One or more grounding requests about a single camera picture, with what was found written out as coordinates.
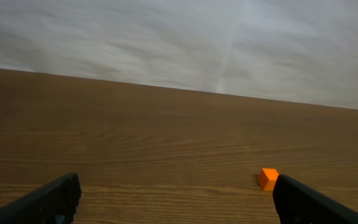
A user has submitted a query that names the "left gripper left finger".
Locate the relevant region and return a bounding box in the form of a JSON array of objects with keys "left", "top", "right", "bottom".
[{"left": 0, "top": 172, "right": 82, "bottom": 224}]

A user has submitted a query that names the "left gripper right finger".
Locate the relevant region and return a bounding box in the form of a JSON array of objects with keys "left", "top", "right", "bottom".
[{"left": 272, "top": 174, "right": 358, "bottom": 224}]

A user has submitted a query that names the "orange cube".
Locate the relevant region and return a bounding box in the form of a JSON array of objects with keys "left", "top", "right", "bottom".
[{"left": 258, "top": 167, "right": 280, "bottom": 192}]

